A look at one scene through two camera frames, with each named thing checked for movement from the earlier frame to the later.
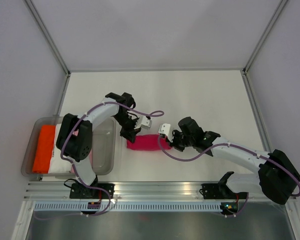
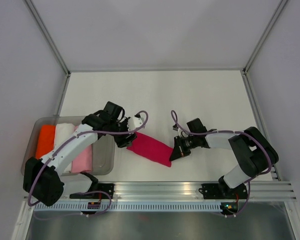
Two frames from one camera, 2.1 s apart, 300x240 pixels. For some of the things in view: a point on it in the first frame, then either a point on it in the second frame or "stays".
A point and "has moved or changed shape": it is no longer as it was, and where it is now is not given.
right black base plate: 214,191 stays
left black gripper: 130,131 → 122,142
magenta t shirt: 163,143 has moved or changed shape
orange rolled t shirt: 44,149 stays
